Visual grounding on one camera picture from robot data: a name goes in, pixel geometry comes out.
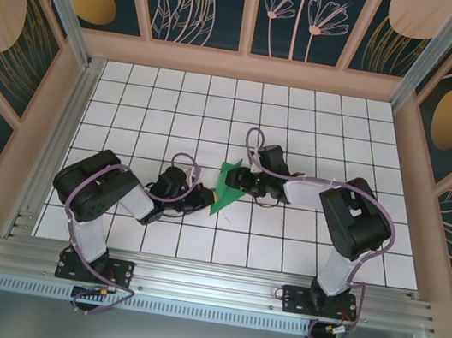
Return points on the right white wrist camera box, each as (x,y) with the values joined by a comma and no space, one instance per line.
(257,161)

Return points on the aluminium side rail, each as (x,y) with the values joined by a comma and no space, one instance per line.
(76,109)

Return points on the aluminium mounting rail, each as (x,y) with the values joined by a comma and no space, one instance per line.
(207,279)

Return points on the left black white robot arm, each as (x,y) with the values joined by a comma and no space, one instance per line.
(92,190)

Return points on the green paper sheet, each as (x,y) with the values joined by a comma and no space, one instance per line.
(222,203)

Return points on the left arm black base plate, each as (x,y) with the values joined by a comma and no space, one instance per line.
(121,273)

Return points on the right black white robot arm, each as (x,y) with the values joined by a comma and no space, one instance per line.
(356,221)

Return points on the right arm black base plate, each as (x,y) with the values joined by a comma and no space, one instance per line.
(295,300)

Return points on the yellow power connector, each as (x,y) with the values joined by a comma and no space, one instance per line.
(330,328)
(103,290)

